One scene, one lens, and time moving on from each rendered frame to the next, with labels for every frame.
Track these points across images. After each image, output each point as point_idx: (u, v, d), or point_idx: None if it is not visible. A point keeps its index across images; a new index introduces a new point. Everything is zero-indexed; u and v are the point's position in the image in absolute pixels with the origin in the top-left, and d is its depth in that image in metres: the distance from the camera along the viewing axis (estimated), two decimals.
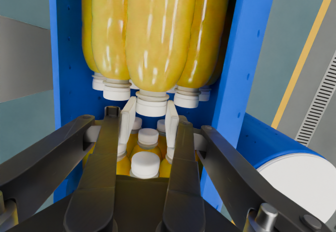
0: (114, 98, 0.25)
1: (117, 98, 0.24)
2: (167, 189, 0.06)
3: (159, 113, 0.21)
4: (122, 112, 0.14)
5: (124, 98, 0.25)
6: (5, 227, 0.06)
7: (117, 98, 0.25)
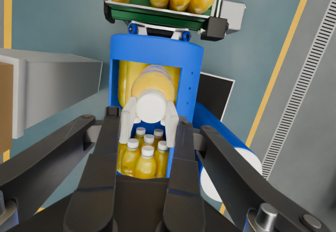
0: (134, 121, 0.56)
1: (135, 122, 0.55)
2: (167, 189, 0.06)
3: (160, 109, 0.21)
4: (123, 112, 0.14)
5: (138, 121, 0.56)
6: (5, 227, 0.06)
7: (135, 121, 0.56)
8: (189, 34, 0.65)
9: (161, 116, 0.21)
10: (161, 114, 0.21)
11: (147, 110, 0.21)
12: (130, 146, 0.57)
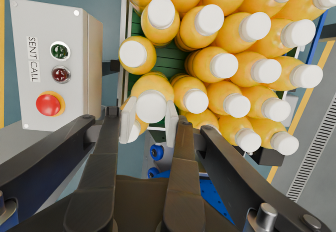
0: None
1: None
2: (167, 189, 0.06)
3: (160, 109, 0.21)
4: (123, 112, 0.14)
5: None
6: (5, 227, 0.06)
7: None
8: None
9: (161, 116, 0.21)
10: (161, 114, 0.21)
11: (147, 110, 0.21)
12: None
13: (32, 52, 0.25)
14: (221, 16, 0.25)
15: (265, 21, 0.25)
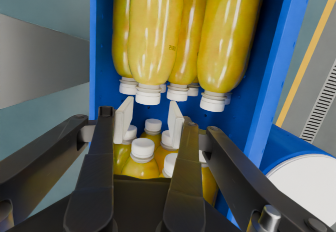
0: (146, 102, 0.26)
1: (150, 103, 0.25)
2: (169, 189, 0.06)
3: None
4: (117, 112, 0.14)
5: (154, 103, 0.27)
6: (1, 228, 0.05)
7: (148, 102, 0.26)
8: None
9: None
10: None
11: None
12: (138, 154, 0.27)
13: None
14: None
15: None
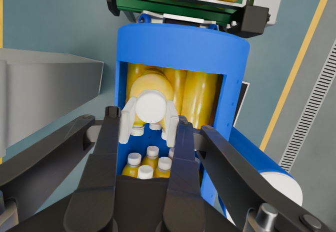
0: (149, 106, 0.20)
1: (156, 94, 0.20)
2: (167, 189, 0.06)
3: None
4: (122, 112, 0.14)
5: (160, 108, 0.21)
6: (5, 227, 0.06)
7: (153, 106, 0.21)
8: (216, 29, 0.51)
9: None
10: None
11: None
12: (142, 177, 0.42)
13: None
14: None
15: None
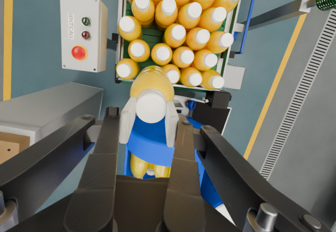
0: (149, 106, 0.20)
1: (156, 94, 0.20)
2: (167, 189, 0.06)
3: (141, 49, 0.48)
4: (122, 112, 0.14)
5: (160, 108, 0.21)
6: (5, 227, 0.06)
7: (153, 106, 0.21)
8: (195, 103, 0.70)
9: (141, 53, 0.49)
10: (141, 52, 0.49)
11: (135, 49, 0.48)
12: None
13: (70, 21, 0.46)
14: (174, 4, 0.46)
15: (198, 7, 0.47)
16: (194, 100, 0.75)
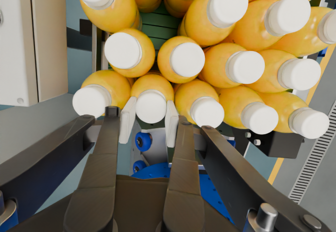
0: (149, 106, 0.20)
1: (156, 94, 0.20)
2: (167, 189, 0.06)
3: (131, 51, 0.19)
4: (122, 112, 0.14)
5: (160, 108, 0.21)
6: (5, 227, 0.06)
7: (153, 106, 0.21)
8: (234, 144, 0.40)
9: (133, 59, 0.19)
10: (133, 57, 0.19)
11: (117, 51, 0.19)
12: None
13: None
14: None
15: None
16: None
